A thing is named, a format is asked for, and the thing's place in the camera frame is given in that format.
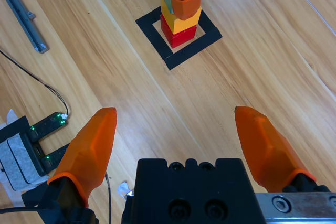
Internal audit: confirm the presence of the black tape strip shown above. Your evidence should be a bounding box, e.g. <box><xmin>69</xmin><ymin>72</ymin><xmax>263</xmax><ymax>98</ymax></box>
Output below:
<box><xmin>0</xmin><ymin>115</ymin><xmax>29</xmax><ymax>143</ymax></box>

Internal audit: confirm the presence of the red wooden cube block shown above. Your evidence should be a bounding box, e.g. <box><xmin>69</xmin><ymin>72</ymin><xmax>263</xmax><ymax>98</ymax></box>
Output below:
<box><xmin>159</xmin><ymin>14</ymin><xmax>197</xmax><ymax>49</ymax></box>

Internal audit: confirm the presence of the black device with green lights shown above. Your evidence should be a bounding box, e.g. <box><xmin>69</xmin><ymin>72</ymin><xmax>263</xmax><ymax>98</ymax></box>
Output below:
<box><xmin>20</xmin><ymin>112</ymin><xmax>71</xmax><ymax>177</ymax></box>

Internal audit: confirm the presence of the yellow wooden cube block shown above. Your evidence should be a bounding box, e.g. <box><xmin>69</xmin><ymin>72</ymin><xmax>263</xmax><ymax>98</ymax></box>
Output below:
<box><xmin>160</xmin><ymin>0</ymin><xmax>202</xmax><ymax>35</ymax></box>

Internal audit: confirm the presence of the black tape patch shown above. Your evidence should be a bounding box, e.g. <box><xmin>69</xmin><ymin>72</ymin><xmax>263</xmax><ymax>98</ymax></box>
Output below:
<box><xmin>20</xmin><ymin>182</ymin><xmax>50</xmax><ymax>206</ymax></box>

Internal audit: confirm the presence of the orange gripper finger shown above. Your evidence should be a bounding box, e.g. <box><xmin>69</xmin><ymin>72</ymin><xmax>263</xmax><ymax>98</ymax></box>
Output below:
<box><xmin>46</xmin><ymin>107</ymin><xmax>118</xmax><ymax>209</ymax></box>
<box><xmin>234</xmin><ymin>105</ymin><xmax>329</xmax><ymax>194</ymax></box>

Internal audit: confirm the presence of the white paper scrap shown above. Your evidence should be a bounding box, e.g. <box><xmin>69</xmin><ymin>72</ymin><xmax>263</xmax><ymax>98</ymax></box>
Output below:
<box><xmin>117</xmin><ymin>181</ymin><xmax>135</xmax><ymax>199</ymax></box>

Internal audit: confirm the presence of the thin black cable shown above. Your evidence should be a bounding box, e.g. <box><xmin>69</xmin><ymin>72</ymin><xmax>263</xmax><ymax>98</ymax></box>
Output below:
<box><xmin>104</xmin><ymin>173</ymin><xmax>113</xmax><ymax>224</ymax></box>

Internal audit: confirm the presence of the thin black wire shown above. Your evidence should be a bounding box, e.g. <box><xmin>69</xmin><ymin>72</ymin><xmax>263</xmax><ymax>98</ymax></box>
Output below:
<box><xmin>0</xmin><ymin>50</ymin><xmax>69</xmax><ymax>116</ymax></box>

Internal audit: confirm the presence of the gray foam pad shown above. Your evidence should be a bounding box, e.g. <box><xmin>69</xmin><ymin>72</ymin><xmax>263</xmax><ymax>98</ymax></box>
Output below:
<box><xmin>0</xmin><ymin>136</ymin><xmax>49</xmax><ymax>193</ymax></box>

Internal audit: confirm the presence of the long aluminium profile rail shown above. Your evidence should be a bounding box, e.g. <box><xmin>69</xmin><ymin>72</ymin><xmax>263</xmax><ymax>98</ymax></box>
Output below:
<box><xmin>0</xmin><ymin>0</ymin><xmax>50</xmax><ymax>54</ymax></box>

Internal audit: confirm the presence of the black tape square outline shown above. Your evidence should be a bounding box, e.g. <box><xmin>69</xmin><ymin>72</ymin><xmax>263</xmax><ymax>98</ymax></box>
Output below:
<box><xmin>135</xmin><ymin>6</ymin><xmax>223</xmax><ymax>71</ymax></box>

